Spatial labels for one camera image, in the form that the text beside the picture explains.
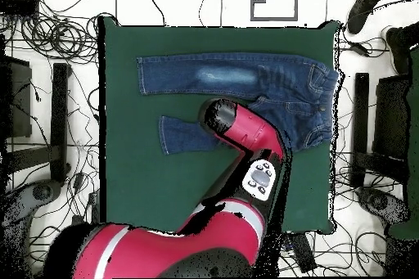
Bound black rectangular box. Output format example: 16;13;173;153
286;232;318;273

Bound dark box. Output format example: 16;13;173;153
0;55;34;139
372;74;410;162

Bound green cloth sheet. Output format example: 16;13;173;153
387;47;419;241

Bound person's foot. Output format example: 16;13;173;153
385;21;419;75
345;0;405;35

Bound flat black box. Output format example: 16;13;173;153
0;0;40;17

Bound grey office chair base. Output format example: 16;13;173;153
0;178;64;279
355;186;412;229

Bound coil of black cables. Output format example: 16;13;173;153
19;12;100;65

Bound dark green table cloth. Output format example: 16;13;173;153
97;16;341;236

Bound blue denim jeans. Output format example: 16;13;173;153
136;52;340;155

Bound black stand foot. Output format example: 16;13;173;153
4;62;72;183
349;72;410;189

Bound black power strip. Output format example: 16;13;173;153
87;190;101;224

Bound grey square frame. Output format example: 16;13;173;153
250;0;300;22

